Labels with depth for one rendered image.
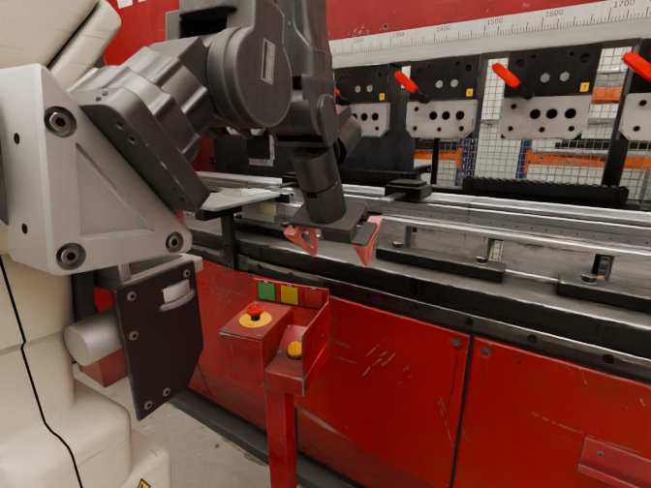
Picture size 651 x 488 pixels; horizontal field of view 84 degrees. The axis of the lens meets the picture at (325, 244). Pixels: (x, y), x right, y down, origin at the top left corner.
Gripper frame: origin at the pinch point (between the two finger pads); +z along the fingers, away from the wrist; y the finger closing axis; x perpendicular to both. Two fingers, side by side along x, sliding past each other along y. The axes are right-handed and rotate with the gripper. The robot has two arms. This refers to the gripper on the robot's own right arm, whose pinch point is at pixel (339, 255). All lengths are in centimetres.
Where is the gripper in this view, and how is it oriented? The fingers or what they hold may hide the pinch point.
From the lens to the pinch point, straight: 59.9
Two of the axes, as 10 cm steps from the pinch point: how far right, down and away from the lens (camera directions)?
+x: -4.3, 6.7, -6.1
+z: 2.2, 7.3, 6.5
